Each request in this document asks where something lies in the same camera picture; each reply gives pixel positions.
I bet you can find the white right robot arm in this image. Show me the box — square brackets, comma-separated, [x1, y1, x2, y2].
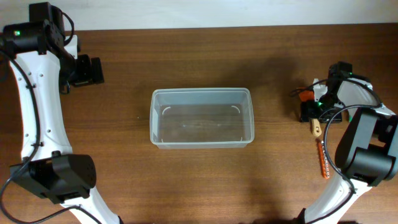
[289, 62, 397, 223]

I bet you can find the orange bit holder strip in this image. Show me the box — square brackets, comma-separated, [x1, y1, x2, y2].
[317, 139, 330, 179]

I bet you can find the red scraper wooden handle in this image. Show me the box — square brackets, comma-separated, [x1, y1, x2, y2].
[298, 90, 322, 138]

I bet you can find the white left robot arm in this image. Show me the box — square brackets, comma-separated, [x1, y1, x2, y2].
[1, 2, 121, 223]

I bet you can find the clear plastic container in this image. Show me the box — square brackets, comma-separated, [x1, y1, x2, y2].
[150, 88, 255, 149]

